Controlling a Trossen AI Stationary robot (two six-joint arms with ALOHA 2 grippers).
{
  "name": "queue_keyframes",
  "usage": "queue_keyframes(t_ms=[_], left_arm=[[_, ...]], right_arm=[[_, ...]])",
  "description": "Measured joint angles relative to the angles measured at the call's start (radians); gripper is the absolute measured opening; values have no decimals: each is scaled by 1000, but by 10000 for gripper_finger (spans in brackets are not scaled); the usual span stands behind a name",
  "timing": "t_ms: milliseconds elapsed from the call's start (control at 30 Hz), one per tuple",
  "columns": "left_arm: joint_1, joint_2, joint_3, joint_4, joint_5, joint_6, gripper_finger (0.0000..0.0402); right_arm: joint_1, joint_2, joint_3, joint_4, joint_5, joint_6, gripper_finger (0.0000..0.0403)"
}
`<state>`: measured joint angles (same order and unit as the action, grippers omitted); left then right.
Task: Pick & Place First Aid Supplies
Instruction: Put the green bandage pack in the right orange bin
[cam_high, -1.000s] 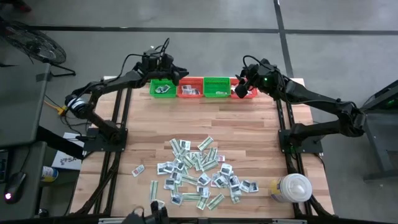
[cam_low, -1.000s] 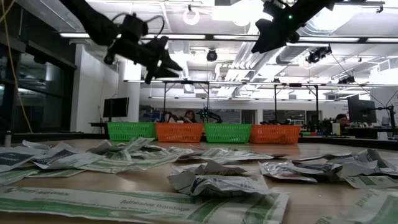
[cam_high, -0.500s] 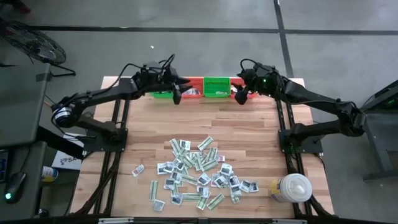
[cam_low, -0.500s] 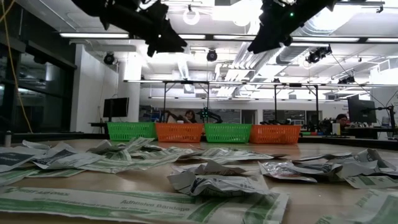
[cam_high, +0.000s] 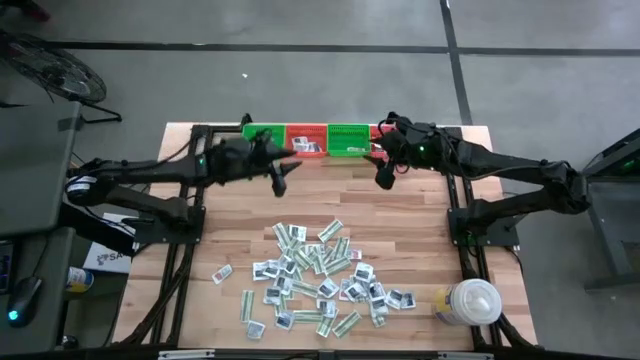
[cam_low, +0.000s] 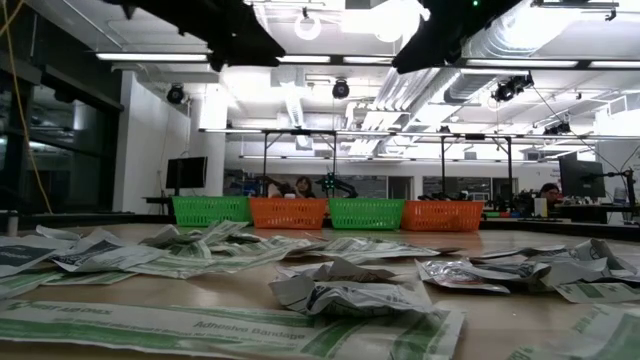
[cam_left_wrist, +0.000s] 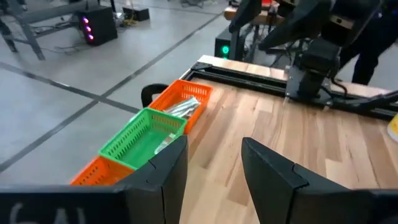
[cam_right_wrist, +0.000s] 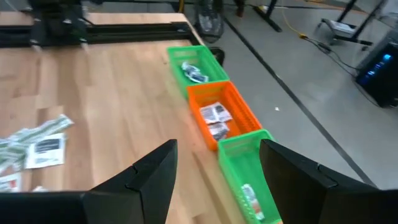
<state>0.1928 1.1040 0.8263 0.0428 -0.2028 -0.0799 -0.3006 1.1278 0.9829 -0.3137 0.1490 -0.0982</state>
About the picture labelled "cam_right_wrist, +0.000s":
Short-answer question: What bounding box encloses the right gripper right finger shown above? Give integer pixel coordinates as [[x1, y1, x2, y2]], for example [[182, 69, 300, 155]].
[[259, 139, 382, 224]]

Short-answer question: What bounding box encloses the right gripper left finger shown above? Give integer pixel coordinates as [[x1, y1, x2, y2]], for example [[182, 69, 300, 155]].
[[82, 139, 179, 224]]

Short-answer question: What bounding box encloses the white red-print packet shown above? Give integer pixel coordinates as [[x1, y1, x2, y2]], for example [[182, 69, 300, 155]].
[[0, 172, 22, 193], [241, 183, 266, 222]]

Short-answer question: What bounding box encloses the white wipe packet dark label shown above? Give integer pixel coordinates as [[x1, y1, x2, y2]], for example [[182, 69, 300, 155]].
[[186, 72, 210, 84], [181, 61, 200, 75], [24, 133, 67, 170], [200, 101, 233, 125], [208, 121, 230, 141]]

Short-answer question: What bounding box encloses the green plastic basket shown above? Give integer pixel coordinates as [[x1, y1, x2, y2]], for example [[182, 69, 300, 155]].
[[217, 129, 284, 224], [167, 45, 231, 100]]

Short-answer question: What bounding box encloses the green striped bandage wrapper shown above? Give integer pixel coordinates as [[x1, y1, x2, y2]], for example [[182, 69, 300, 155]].
[[0, 139, 30, 175], [6, 114, 75, 146]]

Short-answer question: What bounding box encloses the black computer tower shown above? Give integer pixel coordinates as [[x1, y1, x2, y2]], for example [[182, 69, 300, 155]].
[[355, 30, 398, 108]]

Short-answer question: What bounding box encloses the black stand white base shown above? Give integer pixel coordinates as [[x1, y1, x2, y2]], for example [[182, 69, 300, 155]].
[[317, 0, 389, 46]]

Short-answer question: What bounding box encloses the black floor fan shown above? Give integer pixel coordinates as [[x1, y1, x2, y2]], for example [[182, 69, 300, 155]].
[[194, 0, 225, 44]]

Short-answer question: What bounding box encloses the black table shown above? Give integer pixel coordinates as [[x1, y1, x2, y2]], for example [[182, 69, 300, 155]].
[[253, 0, 284, 33]]

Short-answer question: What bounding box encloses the black floor cable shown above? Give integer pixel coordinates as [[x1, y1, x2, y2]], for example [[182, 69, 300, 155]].
[[300, 34, 358, 77]]

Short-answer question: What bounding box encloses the yellow floor cable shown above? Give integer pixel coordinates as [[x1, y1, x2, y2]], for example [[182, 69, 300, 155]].
[[281, 6, 308, 40]]

